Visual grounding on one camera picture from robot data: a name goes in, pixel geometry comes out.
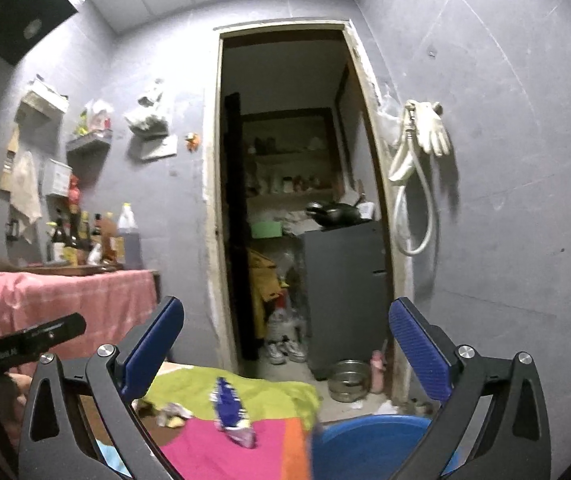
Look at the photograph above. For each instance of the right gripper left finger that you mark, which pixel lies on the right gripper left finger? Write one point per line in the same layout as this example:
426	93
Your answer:
57	440

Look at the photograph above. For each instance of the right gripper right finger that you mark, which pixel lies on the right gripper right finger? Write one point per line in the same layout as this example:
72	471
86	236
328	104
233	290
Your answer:
492	421

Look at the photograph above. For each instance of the small white wrapper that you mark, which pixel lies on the small white wrapper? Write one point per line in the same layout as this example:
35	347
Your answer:
173	415

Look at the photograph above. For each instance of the blue snack wrapper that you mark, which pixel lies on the blue snack wrapper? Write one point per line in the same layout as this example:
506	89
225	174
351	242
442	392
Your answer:
231	416

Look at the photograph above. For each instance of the person's left hand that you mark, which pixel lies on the person's left hand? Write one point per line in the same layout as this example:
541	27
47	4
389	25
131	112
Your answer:
14	390

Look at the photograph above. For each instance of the blue plastic bucket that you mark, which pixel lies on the blue plastic bucket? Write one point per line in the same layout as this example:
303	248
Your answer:
386	447

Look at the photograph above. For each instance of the pink bottle on floor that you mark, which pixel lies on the pink bottle on floor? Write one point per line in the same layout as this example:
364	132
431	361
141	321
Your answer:
377	368

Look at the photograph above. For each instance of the pink checked cloth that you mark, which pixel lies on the pink checked cloth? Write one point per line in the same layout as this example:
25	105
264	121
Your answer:
111	304

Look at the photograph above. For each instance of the stainless steel bowl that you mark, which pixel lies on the stainless steel bowl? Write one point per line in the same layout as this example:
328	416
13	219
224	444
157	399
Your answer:
349	381

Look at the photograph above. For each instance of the beige hanging towel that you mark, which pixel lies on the beige hanging towel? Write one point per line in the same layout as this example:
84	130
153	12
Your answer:
24	197

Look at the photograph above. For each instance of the dark sauce bottle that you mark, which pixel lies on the dark sauce bottle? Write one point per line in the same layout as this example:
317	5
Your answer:
72	246

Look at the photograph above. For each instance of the large oil jug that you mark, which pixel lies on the large oil jug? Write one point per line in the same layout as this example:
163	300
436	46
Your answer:
127	243

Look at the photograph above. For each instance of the colourful patchwork table cloth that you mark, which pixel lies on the colourful patchwork table cloth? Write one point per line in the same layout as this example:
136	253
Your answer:
283	415

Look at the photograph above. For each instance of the dark grey cabinet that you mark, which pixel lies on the dark grey cabinet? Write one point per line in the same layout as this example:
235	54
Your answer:
347	290

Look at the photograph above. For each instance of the pair of sneakers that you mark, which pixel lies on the pair of sneakers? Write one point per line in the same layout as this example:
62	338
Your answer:
279	352

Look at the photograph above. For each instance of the black wok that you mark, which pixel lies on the black wok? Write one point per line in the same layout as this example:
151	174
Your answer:
333	215

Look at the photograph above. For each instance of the hanging white plastic bag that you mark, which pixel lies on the hanging white plastic bag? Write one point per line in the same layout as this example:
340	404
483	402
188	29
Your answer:
147	119

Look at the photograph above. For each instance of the white rubber gloves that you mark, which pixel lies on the white rubber gloves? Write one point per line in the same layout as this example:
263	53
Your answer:
430	131

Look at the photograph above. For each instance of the wall spice shelf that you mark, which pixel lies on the wall spice shelf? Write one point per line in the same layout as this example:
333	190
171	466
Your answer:
88	143

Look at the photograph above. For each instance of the white wall basket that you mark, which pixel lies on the white wall basket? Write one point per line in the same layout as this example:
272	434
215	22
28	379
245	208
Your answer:
39	97

